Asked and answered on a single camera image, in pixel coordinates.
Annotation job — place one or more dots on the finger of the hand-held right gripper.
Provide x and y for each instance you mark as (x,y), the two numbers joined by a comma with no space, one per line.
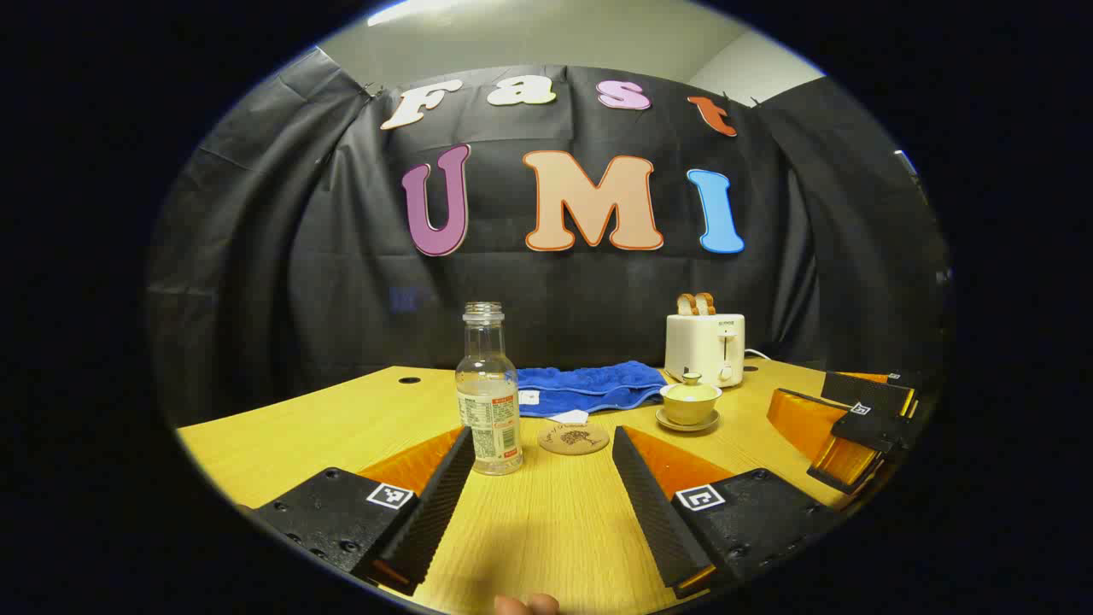
(820,431)
(871,389)

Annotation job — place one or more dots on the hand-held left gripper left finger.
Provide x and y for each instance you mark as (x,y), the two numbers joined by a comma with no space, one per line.
(435,504)

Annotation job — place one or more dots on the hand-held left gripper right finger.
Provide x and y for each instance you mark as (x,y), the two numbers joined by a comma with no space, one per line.
(653,512)

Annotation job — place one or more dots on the round cork coaster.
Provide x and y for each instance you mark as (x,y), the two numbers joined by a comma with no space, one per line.
(574,440)

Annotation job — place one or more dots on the yellow-green teacup lid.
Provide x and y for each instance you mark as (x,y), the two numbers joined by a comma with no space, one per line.
(692,389)

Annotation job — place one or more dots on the clear plastic water bottle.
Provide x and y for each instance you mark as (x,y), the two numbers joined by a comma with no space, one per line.
(491,384)

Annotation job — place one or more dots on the yellow-green ceramic saucer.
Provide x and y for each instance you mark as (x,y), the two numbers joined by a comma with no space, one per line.
(687,426)

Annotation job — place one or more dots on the blue towel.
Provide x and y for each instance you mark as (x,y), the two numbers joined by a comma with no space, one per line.
(598,384)

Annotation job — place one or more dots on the white toaster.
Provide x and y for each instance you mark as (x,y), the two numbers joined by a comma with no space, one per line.
(702,346)

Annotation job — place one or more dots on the toast slice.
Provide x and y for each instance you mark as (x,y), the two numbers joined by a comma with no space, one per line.
(686,305)
(705,304)

